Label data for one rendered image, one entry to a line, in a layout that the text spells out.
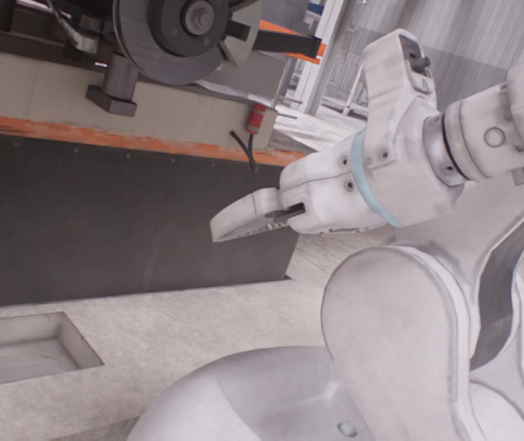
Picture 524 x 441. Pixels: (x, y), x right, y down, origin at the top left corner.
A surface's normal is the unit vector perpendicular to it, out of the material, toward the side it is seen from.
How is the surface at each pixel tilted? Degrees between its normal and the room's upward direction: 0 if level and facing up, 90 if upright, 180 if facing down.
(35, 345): 0
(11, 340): 90
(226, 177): 90
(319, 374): 68
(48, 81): 90
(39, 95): 90
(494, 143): 105
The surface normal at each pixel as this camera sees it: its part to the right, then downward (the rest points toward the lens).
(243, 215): -0.83, 0.04
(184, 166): 0.64, 0.43
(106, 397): 0.32, -0.90
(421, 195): -0.22, 0.82
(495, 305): 0.71, -0.08
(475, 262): -0.40, 0.13
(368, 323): -0.70, -0.01
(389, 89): -0.72, -0.28
